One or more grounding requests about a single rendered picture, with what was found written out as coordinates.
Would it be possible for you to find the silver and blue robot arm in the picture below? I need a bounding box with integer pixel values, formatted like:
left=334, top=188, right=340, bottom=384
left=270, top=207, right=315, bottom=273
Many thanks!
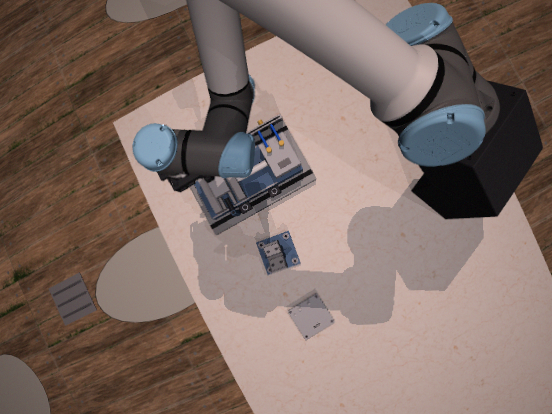
left=132, top=0, right=500, bottom=178

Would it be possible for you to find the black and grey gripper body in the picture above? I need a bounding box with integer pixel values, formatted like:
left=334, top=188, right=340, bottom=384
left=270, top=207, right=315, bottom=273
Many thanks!
left=158, top=173, right=205, bottom=193

